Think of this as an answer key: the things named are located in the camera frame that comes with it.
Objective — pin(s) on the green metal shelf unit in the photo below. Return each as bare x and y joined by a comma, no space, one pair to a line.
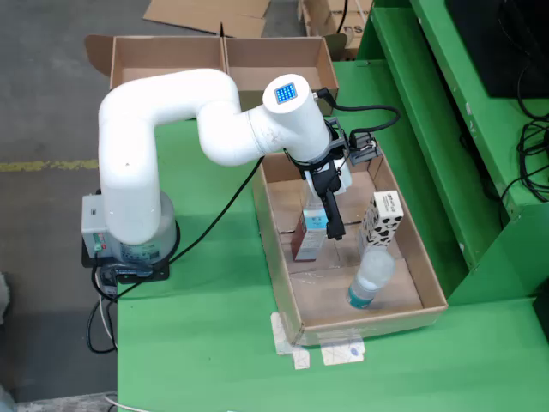
429,129

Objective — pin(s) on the grey robot control box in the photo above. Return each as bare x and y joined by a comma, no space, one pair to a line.
92,223

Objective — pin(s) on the empty cardboard box with flaps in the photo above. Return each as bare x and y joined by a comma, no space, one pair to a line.
206,13

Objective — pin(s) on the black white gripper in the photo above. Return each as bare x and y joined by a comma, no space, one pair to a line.
328,176

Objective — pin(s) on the shallow cardboard tray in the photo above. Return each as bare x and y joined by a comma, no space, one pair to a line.
386,296

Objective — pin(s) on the grey wrist mounting bracket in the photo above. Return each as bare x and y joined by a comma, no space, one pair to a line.
336,143

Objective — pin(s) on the cow print hand cream box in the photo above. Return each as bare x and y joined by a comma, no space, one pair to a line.
379,227

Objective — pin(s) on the stack of shipping cartons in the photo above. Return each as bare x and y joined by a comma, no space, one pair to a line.
354,30

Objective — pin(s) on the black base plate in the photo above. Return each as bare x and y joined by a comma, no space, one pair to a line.
158,270

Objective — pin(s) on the plastic bottle teal label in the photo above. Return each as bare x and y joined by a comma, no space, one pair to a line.
371,274

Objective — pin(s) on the white tape patch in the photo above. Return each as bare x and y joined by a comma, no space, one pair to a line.
343,354
285,343

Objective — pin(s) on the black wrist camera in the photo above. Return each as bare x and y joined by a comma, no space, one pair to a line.
364,148

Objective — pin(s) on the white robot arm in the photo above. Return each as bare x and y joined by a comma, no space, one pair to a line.
128,171

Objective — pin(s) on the red box silver top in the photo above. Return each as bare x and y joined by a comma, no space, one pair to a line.
309,244

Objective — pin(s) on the black monitor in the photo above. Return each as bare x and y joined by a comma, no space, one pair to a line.
493,43

